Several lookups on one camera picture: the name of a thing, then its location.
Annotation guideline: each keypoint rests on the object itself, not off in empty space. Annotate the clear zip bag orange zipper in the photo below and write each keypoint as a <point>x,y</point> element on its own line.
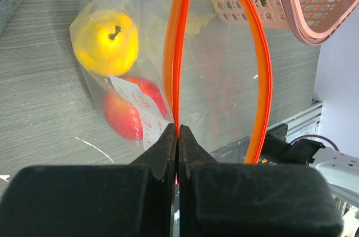
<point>211,61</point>

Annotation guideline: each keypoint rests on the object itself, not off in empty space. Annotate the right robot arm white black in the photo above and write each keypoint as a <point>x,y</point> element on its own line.
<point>339,170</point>

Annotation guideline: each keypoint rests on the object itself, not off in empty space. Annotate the red apple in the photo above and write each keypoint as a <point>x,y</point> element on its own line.
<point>136,111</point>

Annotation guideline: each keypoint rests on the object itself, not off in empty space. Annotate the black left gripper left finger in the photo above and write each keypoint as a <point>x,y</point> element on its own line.
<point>94,200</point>

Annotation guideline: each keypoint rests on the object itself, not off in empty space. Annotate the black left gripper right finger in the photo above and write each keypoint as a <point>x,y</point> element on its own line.
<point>249,199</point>

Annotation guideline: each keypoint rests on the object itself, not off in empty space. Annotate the yellow pear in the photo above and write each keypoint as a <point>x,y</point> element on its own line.
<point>105,42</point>

